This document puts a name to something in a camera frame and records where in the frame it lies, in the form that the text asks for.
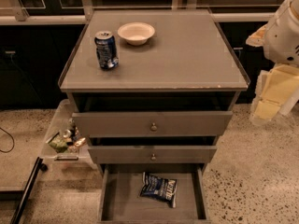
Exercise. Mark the clear plastic storage bin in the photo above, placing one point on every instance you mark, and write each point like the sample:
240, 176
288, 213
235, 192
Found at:
63, 124

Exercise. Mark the bottom grey open drawer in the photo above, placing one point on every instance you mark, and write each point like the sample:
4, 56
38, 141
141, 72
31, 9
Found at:
121, 202

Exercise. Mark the top grey drawer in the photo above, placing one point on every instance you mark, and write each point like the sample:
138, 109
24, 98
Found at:
152, 124

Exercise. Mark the blue chip bag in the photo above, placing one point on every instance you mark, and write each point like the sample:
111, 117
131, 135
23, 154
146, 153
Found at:
160, 189

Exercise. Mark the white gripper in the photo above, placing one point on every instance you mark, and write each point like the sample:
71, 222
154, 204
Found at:
282, 37

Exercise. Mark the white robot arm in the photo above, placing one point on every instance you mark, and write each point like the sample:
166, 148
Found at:
277, 89

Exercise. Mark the black metal floor rail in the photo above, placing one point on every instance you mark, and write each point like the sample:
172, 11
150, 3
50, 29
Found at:
26, 192

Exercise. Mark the green snack packet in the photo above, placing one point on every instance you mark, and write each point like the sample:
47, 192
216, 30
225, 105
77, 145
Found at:
58, 144

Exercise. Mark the blue soda can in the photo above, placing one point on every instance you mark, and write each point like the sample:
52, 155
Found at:
106, 50

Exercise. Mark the white paper bowl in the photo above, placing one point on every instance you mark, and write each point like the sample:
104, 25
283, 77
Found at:
136, 33

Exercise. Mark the grey drawer cabinet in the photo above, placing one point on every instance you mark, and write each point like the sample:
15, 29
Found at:
186, 66

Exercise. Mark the middle grey drawer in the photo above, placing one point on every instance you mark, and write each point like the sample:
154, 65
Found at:
152, 154

